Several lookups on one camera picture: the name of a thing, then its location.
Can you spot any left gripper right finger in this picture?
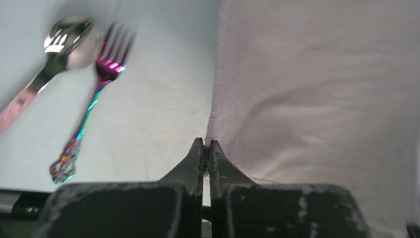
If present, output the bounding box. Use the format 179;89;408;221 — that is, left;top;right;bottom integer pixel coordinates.
209;140;371;238

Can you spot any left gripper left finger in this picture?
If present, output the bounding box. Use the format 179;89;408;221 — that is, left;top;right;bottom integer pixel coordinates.
33;138;205;238

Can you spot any grey cloth napkin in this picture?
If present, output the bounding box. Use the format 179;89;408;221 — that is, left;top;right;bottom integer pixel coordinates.
206;0;420;238

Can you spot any iridescent fork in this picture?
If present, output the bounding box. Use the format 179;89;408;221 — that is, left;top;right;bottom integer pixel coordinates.
49;22;137;185

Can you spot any silver spoon pink handle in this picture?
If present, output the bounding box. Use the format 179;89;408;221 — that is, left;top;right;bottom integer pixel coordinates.
0;14;99;135

